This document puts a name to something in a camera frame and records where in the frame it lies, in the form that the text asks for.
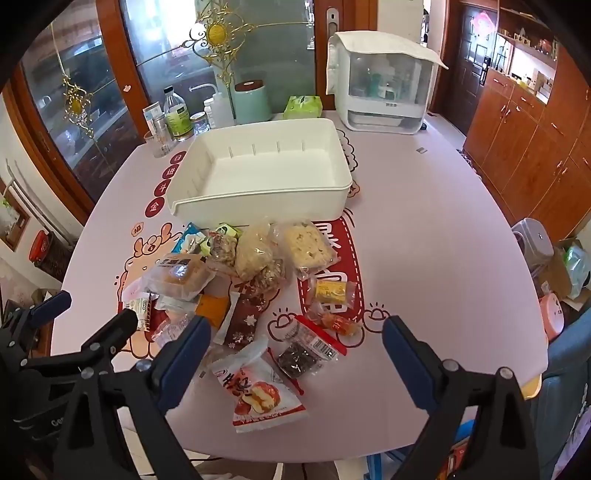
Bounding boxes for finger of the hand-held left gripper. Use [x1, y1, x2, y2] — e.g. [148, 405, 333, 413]
[0, 291, 72, 356]
[21, 308, 139, 371]

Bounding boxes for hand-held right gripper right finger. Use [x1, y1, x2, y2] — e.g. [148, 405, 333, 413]
[382, 315, 541, 480]

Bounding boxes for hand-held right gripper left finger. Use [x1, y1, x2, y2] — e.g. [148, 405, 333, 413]
[53, 316, 213, 480]

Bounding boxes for clear printed snack packet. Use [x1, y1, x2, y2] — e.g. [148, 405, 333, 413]
[152, 309, 197, 347]

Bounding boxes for orange snack packet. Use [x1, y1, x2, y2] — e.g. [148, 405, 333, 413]
[196, 293, 232, 329]

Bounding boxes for brown and white snack packet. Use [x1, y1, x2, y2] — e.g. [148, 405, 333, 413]
[216, 291, 269, 349]

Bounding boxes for small orange candy packet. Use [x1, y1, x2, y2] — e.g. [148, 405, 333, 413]
[305, 307, 363, 337]

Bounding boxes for clear cake packet black label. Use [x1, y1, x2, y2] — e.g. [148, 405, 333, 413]
[141, 251, 215, 301]

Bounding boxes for red white bread print packet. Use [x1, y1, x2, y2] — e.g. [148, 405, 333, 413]
[210, 335, 308, 433]

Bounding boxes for small yellow pastry packet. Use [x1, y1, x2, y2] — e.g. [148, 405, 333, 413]
[307, 277, 358, 309]

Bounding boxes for dark dried fruit packet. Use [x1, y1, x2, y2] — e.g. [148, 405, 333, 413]
[272, 315, 347, 380]

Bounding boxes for blue white snack packet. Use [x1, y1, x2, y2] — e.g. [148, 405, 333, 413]
[174, 223, 208, 254]

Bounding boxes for nut brittle packet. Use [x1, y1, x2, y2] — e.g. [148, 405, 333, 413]
[203, 231, 238, 273]

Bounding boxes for mixed nut bar packet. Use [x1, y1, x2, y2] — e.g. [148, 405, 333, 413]
[252, 261, 287, 294]

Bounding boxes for round puffed rice packet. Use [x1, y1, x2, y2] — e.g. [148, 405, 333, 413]
[235, 222, 278, 282]

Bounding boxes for small green snack packet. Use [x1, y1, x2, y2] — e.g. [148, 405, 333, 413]
[210, 223, 244, 241]

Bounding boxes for square rice crisp packet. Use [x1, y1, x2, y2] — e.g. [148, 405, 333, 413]
[272, 220, 342, 280]

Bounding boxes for white plastic bin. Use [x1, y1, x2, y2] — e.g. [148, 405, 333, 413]
[166, 118, 354, 229]

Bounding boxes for dark woven basket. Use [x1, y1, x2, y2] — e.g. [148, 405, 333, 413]
[37, 231, 75, 283]

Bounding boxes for red tin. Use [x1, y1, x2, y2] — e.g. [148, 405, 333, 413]
[28, 231, 51, 261]

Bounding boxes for pink round container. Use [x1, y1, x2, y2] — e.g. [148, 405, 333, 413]
[538, 293, 566, 342]

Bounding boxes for blue cloth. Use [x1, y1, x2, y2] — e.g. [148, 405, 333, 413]
[531, 307, 591, 480]

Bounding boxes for cardboard box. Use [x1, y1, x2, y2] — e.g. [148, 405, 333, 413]
[538, 237, 591, 310]

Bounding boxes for grey plastic stool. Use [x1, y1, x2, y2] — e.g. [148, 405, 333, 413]
[512, 218, 555, 278]

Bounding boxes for clear drinking glass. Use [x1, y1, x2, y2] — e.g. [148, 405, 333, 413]
[143, 129, 174, 158]

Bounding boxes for green plastic bag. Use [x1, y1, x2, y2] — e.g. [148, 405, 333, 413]
[561, 244, 591, 298]

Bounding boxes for clear cylindrical container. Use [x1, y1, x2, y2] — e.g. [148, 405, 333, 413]
[152, 113, 177, 151]

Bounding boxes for gold door ornament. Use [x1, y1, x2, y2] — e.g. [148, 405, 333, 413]
[60, 76, 98, 139]
[182, 7, 245, 100]

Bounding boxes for white tube box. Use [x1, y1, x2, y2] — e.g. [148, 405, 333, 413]
[142, 102, 164, 134]

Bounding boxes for clear bottle green label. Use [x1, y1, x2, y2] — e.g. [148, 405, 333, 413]
[161, 85, 195, 143]

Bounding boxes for wood framed glass door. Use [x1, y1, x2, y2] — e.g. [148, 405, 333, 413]
[9, 0, 333, 222]

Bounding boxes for white squeeze bottle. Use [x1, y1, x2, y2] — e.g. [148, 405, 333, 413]
[189, 82, 236, 129]

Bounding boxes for wooden cabinet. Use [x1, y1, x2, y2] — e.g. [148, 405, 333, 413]
[464, 0, 591, 232]

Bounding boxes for teal canister brown lid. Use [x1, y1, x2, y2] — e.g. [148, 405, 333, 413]
[233, 79, 273, 124]

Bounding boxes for white countertop appliance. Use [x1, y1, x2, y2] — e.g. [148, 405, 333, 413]
[333, 46, 438, 136]

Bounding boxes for green tissue pack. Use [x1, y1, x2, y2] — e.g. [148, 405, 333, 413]
[283, 95, 324, 120]

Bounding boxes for dark wooden door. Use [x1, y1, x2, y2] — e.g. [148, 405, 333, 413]
[445, 0, 499, 134]

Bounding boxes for white cloth cover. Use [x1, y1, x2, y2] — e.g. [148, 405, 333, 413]
[326, 30, 450, 95]

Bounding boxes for wooden wall frame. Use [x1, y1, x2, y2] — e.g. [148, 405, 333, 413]
[0, 180, 31, 252]

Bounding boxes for silver metal rail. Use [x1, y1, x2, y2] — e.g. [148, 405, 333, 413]
[7, 159, 51, 232]

